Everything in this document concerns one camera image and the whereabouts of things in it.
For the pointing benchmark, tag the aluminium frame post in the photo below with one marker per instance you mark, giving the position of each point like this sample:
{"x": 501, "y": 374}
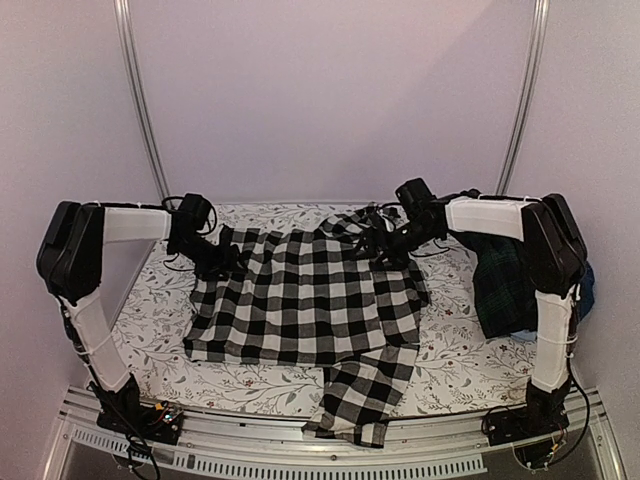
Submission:
{"x": 527, "y": 90}
{"x": 133, "y": 71}

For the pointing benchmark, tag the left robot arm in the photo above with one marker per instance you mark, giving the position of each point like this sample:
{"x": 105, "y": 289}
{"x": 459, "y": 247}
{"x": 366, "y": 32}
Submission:
{"x": 70, "y": 262}

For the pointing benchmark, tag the dark green plaid garment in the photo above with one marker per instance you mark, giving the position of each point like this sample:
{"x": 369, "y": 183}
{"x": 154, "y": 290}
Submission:
{"x": 504, "y": 296}

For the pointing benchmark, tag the light blue garment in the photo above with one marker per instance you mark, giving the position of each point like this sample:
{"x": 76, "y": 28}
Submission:
{"x": 524, "y": 336}

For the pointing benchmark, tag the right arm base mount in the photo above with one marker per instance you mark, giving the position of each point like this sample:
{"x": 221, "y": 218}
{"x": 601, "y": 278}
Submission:
{"x": 503, "y": 424}

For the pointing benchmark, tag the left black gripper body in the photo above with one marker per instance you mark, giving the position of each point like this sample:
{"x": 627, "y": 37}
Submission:
{"x": 207, "y": 258}

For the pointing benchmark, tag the left aluminium frame post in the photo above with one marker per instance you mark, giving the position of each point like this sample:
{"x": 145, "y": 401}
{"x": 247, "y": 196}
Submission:
{"x": 133, "y": 71}

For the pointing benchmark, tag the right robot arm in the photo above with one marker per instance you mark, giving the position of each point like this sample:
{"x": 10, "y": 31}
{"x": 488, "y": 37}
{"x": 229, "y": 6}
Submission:
{"x": 531, "y": 260}

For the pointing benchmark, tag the right aluminium frame post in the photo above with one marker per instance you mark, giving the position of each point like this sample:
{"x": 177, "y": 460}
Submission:
{"x": 527, "y": 90}

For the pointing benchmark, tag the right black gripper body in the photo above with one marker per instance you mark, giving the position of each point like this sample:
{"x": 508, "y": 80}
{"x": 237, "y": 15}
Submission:
{"x": 401, "y": 244}

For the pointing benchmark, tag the front aluminium rail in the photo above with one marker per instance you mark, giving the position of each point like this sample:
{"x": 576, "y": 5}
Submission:
{"x": 223, "y": 445}

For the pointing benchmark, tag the black white checkered shirt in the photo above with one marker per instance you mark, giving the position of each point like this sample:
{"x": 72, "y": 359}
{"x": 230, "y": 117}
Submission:
{"x": 311, "y": 298}

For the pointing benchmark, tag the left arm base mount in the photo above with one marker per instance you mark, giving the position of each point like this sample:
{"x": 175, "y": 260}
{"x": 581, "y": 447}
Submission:
{"x": 161, "y": 423}

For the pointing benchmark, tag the floral patterned table mat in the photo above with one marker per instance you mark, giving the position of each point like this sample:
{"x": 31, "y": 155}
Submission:
{"x": 457, "y": 368}

